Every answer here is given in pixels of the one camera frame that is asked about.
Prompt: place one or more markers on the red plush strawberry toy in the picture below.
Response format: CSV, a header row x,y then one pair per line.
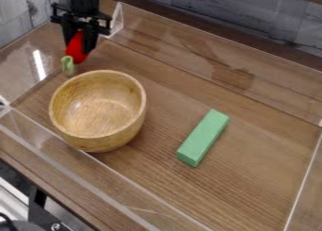
x,y
75,56

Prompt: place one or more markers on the clear acrylic tray enclosure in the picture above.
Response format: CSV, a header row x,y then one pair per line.
x,y
181,133

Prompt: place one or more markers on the black metal table bracket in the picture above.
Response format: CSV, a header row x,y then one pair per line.
x,y
39,215

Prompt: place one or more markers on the green rectangular block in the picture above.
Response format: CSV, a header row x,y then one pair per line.
x,y
201,139

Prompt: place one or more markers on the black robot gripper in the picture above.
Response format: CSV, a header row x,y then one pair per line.
x,y
81,14

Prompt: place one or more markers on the wooden bowl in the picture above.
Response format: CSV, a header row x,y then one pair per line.
x,y
98,110

